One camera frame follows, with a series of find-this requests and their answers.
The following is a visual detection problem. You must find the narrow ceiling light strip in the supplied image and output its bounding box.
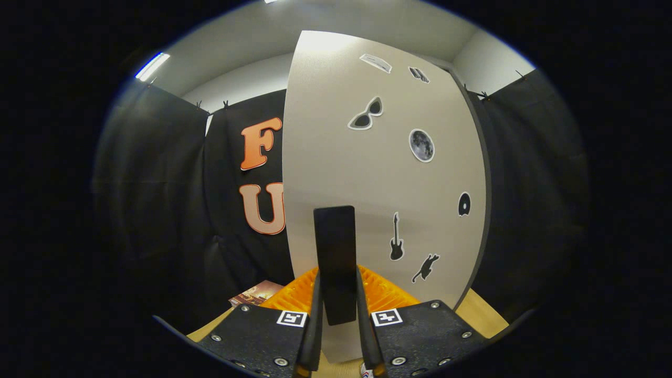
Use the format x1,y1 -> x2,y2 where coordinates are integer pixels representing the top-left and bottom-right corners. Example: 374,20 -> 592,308
135,51 -> 171,82

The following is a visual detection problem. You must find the black door handle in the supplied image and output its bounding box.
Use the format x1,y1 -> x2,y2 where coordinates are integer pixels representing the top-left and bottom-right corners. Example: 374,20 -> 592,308
313,205 -> 359,326

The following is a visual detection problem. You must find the brown book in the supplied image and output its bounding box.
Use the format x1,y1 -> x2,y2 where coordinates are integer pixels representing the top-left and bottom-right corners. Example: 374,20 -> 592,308
229,280 -> 284,308

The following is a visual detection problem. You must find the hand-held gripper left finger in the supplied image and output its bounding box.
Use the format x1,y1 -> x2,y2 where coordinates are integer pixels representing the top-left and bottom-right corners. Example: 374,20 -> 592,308
198,268 -> 323,378

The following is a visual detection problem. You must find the black backdrop cloth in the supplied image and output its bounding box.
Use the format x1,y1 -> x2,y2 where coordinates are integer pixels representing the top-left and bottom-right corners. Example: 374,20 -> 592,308
92,68 -> 591,337

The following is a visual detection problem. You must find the beige shoe cabinet door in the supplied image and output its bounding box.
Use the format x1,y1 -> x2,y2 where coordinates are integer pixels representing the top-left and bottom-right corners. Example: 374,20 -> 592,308
282,30 -> 492,364

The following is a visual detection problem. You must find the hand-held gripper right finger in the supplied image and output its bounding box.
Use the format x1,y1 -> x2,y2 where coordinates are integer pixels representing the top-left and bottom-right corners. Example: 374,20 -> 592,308
356,265 -> 489,378

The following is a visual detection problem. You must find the row of black cloth clips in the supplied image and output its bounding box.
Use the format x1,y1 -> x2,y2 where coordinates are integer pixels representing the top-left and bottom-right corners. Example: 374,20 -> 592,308
147,70 -> 528,112

